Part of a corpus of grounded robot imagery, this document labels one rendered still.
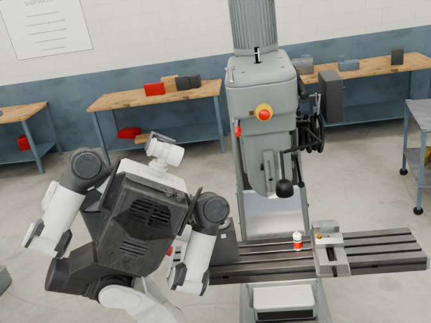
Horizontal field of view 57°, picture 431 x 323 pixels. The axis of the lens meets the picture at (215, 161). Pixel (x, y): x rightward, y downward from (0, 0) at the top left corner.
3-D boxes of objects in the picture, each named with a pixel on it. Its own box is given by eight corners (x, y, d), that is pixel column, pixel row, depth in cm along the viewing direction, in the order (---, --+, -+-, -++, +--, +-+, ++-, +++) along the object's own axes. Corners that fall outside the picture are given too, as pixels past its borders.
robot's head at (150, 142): (170, 159, 127) (177, 139, 130) (145, 150, 125) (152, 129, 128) (165, 165, 133) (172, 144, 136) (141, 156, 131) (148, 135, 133)
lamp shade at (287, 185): (281, 200, 155) (279, 186, 152) (272, 191, 161) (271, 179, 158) (297, 195, 156) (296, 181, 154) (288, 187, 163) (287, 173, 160)
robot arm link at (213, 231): (220, 239, 131) (231, 199, 131) (194, 232, 129) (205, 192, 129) (213, 232, 142) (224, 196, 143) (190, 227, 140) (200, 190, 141)
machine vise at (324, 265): (351, 276, 174) (351, 256, 169) (317, 277, 176) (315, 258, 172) (338, 229, 205) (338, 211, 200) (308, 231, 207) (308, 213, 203)
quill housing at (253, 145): (296, 197, 172) (291, 128, 158) (249, 201, 174) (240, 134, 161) (292, 176, 189) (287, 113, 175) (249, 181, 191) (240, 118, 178)
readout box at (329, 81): (346, 122, 186) (346, 78, 177) (326, 124, 187) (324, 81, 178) (337, 109, 204) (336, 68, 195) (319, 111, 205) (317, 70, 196)
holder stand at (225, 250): (240, 261, 194) (235, 227, 186) (195, 269, 194) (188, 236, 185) (236, 246, 205) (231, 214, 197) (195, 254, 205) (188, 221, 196)
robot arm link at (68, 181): (87, 198, 119) (107, 157, 121) (58, 186, 116) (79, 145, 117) (85, 192, 130) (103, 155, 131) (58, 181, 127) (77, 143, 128)
